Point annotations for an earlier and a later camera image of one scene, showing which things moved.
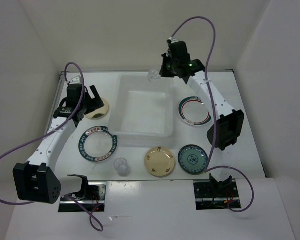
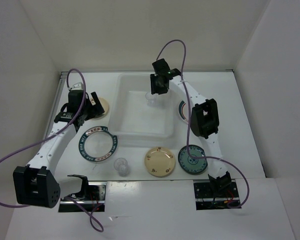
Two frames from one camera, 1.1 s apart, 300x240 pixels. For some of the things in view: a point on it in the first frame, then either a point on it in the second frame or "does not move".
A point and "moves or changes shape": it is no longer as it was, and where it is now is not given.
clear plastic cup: (153, 75) moves or changes shape
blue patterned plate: (192, 159) does not move
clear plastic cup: (121, 165) does not move
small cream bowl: (98, 113) does not move
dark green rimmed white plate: (97, 143) does not move
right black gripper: (164, 72) to (154, 88)
